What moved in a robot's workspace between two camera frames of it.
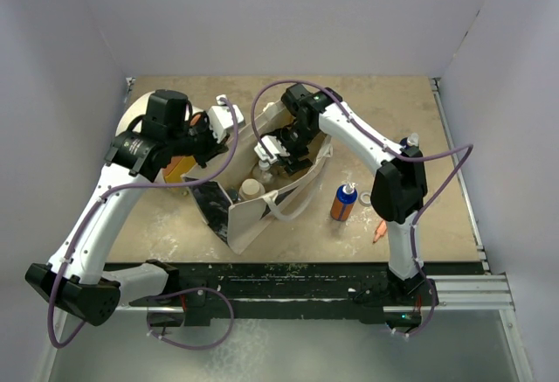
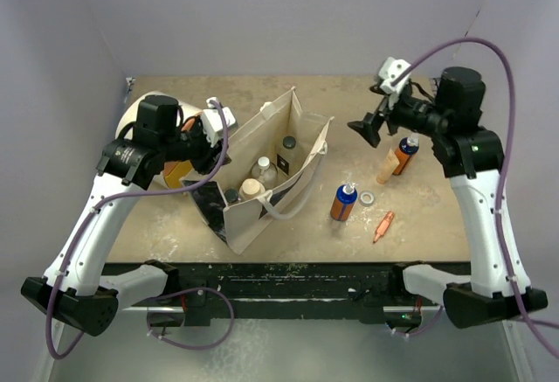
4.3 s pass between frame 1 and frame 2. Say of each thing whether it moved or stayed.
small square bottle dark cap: stayed
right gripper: moved
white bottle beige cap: stayed
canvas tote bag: stayed
